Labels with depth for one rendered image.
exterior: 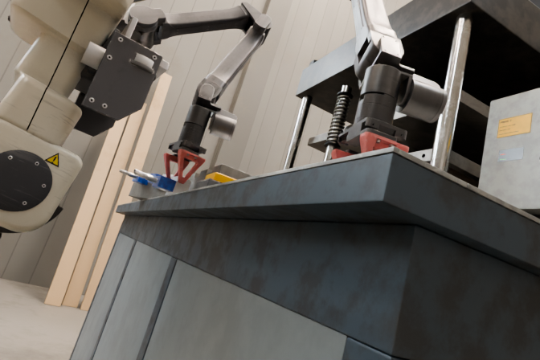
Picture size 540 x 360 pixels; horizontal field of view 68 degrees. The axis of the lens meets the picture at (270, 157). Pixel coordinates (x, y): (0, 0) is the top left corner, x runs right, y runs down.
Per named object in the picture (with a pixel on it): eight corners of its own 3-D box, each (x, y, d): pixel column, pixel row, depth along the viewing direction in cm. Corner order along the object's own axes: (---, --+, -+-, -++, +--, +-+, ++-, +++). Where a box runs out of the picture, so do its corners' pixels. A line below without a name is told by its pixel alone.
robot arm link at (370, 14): (339, -15, 99) (359, -60, 91) (361, -8, 100) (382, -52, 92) (351, 91, 69) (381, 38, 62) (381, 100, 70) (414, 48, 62)
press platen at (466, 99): (458, 100, 149) (460, 88, 150) (307, 145, 247) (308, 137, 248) (567, 165, 174) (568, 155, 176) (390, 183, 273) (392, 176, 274)
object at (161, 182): (132, 183, 90) (141, 161, 92) (127, 183, 94) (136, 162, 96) (184, 202, 97) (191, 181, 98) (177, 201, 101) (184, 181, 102)
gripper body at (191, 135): (188, 159, 106) (197, 134, 108) (205, 156, 98) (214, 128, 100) (166, 149, 103) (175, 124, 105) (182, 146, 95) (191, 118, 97)
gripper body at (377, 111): (370, 157, 65) (379, 117, 67) (407, 143, 56) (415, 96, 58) (335, 145, 64) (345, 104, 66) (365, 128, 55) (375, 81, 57)
